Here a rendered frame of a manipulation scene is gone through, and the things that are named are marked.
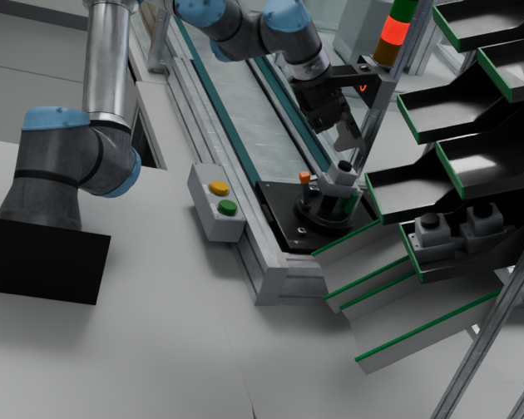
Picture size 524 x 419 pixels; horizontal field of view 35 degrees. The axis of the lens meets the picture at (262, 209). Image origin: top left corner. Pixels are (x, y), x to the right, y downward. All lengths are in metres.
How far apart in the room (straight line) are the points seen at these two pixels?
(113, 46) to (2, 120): 2.10
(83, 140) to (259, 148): 0.64
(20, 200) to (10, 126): 2.24
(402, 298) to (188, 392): 0.40
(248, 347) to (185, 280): 0.20
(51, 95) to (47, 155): 2.54
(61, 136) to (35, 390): 0.44
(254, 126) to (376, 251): 0.72
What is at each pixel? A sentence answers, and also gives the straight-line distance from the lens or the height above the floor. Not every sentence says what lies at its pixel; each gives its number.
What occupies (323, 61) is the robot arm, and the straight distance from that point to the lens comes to 1.57.
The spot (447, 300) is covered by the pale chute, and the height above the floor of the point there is 1.11.
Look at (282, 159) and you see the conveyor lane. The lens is 2.08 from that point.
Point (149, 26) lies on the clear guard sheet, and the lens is 2.54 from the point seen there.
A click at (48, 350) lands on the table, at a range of 1.49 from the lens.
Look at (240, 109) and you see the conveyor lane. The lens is 2.26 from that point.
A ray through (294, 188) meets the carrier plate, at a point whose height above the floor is 0.97.
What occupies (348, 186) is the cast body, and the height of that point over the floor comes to 1.06.
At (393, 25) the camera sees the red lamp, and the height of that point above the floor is 1.35.
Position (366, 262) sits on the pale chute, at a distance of 1.57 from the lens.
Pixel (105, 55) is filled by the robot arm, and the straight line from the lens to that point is 1.73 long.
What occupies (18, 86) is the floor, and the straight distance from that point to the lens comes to 4.09.
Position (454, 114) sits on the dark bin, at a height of 1.38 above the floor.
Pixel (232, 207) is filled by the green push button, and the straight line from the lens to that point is 1.73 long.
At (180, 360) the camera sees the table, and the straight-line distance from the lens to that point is 1.52.
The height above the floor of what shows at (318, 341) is 0.86.
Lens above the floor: 1.90
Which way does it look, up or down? 32 degrees down
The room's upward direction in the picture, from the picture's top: 19 degrees clockwise
